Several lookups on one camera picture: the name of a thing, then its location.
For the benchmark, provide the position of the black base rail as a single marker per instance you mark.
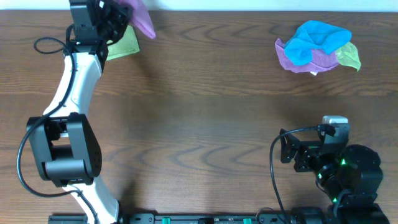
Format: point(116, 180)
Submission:
point(150, 218)

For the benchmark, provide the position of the crumpled green cloth in pile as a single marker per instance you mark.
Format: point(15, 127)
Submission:
point(348, 56)

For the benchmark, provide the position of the blue microfiber cloth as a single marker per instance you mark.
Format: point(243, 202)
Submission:
point(315, 35)

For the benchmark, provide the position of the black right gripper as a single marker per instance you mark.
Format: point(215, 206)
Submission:
point(306, 150)

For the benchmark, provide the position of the folded green cloth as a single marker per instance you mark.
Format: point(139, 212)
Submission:
point(127, 45)

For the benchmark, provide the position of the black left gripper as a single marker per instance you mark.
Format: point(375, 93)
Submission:
point(121, 10)

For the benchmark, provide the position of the purple microfiber cloth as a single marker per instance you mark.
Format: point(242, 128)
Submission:
point(140, 17)

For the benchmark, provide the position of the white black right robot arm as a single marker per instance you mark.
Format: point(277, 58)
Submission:
point(349, 175)

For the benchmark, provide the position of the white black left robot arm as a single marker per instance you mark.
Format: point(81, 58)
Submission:
point(64, 146)

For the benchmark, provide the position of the purple cloth in pile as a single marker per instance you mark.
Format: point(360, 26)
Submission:
point(321, 62)

